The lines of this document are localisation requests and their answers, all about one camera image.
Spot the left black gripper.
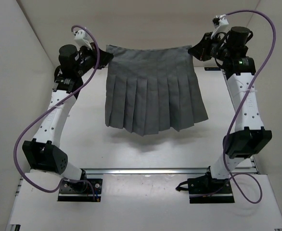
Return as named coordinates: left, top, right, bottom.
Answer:
left=78, top=39, right=115, bottom=72

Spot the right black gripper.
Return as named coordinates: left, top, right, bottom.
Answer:
left=189, top=33, right=231, bottom=63

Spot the grey pleated skirt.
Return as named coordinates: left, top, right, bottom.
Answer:
left=105, top=45, right=208, bottom=136

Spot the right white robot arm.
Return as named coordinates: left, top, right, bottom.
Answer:
left=188, top=26, right=272, bottom=193

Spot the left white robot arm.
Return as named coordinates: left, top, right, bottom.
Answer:
left=22, top=42, right=113, bottom=192

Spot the right blue corner label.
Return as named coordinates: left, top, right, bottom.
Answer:
left=204, top=67, right=221, bottom=71

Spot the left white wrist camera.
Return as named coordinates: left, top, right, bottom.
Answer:
left=72, top=28, right=91, bottom=49

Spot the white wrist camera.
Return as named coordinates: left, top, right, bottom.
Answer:
left=72, top=28, right=91, bottom=49
left=211, top=14, right=229, bottom=39

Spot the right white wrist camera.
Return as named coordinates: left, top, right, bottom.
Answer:
left=211, top=14, right=229, bottom=39

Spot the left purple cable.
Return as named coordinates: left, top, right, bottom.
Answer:
left=13, top=25, right=101, bottom=202

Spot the purple cable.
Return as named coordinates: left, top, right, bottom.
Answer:
left=13, top=25, right=101, bottom=202
left=189, top=9, right=278, bottom=205

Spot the aluminium front rail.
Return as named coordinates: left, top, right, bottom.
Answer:
left=84, top=168, right=207, bottom=175

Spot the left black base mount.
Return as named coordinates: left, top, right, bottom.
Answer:
left=57, top=170, right=103, bottom=203

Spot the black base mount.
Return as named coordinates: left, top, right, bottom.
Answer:
left=57, top=170, right=103, bottom=203
left=175, top=170, right=235, bottom=204

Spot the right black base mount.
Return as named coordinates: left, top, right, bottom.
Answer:
left=175, top=170, right=235, bottom=204

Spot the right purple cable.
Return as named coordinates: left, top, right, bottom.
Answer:
left=189, top=9, right=278, bottom=205

